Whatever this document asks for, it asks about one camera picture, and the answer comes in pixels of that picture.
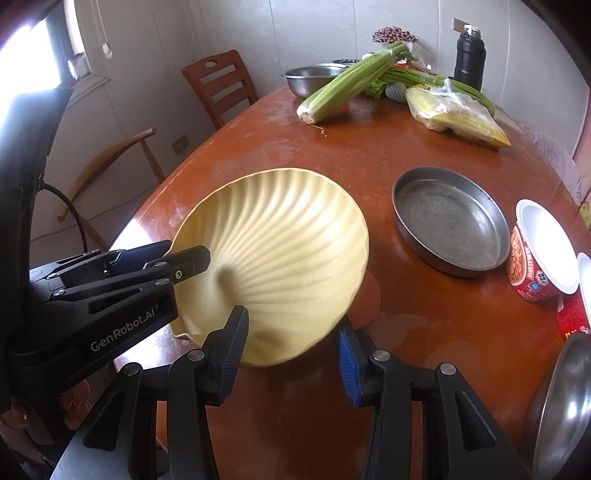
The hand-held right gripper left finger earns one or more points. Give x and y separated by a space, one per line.
234 353

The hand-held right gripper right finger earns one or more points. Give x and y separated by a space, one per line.
347 367

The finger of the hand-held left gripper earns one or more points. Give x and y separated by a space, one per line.
184 265
120 261

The yellow shell-shaped plate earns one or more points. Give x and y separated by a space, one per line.
277 249

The round metal pan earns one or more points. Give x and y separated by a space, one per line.
450 226

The large stainless steel bowl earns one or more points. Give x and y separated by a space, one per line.
568 406

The white instant noodle bowl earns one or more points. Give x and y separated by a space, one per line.
572 318

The person's left hand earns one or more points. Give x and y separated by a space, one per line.
78 406

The light wooden chair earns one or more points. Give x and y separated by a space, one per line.
108 157

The red-brown wooden chair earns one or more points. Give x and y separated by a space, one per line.
221 85

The glass jar on windowsill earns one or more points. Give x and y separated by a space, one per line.
77 65

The small stainless steel bowl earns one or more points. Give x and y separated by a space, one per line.
307 78

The red instant noodle bowl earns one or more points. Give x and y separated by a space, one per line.
542 244

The green celery bunch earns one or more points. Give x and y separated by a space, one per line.
438 83
341 85

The blue patterned bowl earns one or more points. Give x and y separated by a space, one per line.
345 62

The yellow noodle packet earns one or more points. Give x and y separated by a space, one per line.
455 117

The fruit in white foam net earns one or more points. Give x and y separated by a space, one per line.
397 91

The dark floral bouquet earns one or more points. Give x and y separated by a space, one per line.
392 36

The black thermos bottle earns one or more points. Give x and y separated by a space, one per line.
469 60

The low wall socket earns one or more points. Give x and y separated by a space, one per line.
180 144

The beige wall socket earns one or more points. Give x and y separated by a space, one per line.
460 24

